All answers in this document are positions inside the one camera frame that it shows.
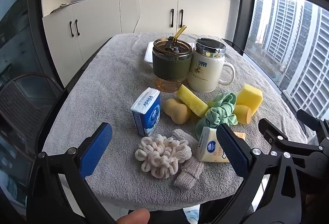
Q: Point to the beige peanut-shaped sponge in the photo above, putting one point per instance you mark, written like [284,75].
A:
[177,112]

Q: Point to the black window frame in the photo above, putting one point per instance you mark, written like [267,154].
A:
[246,7]

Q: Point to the yellow rounded sponge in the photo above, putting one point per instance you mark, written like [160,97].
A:
[241,113]

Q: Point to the grey terry towel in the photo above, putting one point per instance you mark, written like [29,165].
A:
[102,85]

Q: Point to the high-rise buildings outside window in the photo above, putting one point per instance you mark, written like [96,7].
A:
[295,41]

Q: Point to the person's left hand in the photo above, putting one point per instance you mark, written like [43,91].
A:
[133,216]

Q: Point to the glass cup with green sleeve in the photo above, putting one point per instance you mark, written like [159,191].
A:
[172,64]

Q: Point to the long yellow sponge bar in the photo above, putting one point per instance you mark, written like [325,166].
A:
[191,100]

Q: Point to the white cabinet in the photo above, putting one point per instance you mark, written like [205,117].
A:
[108,15]

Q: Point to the dark cloth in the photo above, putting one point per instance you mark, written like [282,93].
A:
[60,7]

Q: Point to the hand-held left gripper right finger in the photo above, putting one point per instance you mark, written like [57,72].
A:
[231,149]

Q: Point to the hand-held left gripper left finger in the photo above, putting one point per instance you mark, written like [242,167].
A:
[96,146]

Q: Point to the white mug with mirrored lid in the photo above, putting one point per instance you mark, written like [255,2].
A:
[203,77]

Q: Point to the amber glass straw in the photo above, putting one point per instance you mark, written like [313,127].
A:
[180,33]

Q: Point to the dark woven chair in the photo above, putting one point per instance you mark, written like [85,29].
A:
[23,105]

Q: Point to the cream chenille scrunchie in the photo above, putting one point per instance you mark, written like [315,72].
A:
[159,154]

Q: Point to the yellow tissue packet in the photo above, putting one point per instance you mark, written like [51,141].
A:
[208,146]

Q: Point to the blue tissue packet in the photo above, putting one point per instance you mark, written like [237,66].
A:
[149,110]

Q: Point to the beige knitted band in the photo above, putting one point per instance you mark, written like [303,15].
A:
[189,172]

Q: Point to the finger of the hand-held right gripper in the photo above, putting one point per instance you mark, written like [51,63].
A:
[267,127]
[308,117]

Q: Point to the yellow square sponge block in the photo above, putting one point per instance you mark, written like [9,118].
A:
[250,98]

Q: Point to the white ribbed plastic tray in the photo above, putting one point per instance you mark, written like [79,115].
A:
[148,55]

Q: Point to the green fabric scrunchie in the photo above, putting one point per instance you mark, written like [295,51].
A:
[221,110]

